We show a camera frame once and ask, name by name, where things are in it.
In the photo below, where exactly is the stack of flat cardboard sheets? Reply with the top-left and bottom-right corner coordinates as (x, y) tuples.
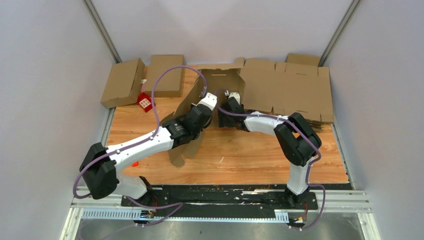
(239, 53), (334, 123)

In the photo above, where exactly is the folded cardboard box upright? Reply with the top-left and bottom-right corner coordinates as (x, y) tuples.
(144, 54), (185, 98)

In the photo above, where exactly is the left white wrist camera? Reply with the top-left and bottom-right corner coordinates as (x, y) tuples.
(197, 92), (218, 111)

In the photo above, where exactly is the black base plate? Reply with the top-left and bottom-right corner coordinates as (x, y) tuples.
(121, 184), (321, 219)

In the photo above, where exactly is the red plastic block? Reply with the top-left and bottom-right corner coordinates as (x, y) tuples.
(136, 92), (156, 113)

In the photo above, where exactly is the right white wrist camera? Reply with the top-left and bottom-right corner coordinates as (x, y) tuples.
(224, 90), (241, 104)

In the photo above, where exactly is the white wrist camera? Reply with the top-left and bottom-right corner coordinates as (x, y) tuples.
(197, 92), (218, 111)
(224, 90), (241, 104)

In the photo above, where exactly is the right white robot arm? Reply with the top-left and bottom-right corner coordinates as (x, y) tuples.
(218, 97), (322, 209)

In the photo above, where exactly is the pink white small item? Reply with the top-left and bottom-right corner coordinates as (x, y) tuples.
(140, 79), (147, 93)

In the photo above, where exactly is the cardboard box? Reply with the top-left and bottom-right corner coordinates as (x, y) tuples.
(144, 54), (185, 98)
(161, 57), (245, 167)
(100, 58), (145, 109)

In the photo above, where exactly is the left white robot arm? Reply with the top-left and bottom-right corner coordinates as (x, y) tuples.
(79, 103), (215, 207)

